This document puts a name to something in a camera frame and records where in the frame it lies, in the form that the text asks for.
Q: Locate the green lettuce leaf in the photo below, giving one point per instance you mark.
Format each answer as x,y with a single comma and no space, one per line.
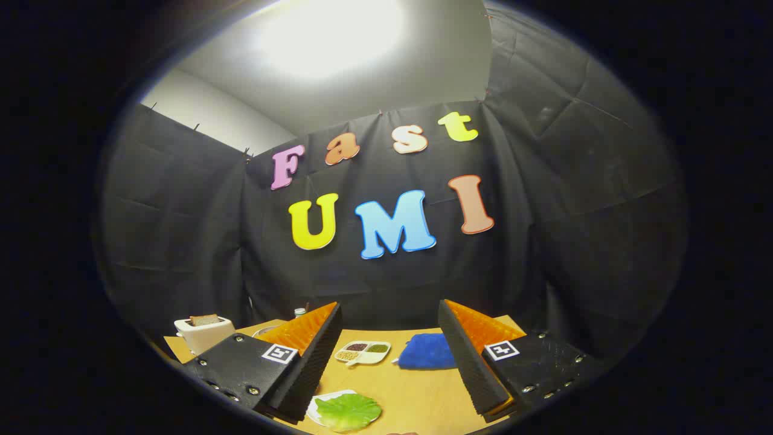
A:
349,412

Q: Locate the white divided seasoning dish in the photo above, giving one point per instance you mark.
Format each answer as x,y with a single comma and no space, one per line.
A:
362,353

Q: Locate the round plate with meat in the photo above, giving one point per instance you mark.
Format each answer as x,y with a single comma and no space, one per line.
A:
264,331

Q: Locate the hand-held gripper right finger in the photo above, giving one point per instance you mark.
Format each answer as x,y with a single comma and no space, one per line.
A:
468,362

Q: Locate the toasted bread slice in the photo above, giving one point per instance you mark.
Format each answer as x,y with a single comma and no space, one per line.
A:
204,319

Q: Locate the pink plate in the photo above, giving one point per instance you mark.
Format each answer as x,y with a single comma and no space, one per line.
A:
313,411

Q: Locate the blue cloth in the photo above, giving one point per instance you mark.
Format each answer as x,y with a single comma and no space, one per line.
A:
426,353

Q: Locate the black backdrop cloth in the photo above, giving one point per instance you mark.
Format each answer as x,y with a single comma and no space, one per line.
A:
392,284

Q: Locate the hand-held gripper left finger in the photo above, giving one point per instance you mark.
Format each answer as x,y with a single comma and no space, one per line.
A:
314,356

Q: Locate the white toaster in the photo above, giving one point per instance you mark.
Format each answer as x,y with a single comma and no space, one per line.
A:
202,339

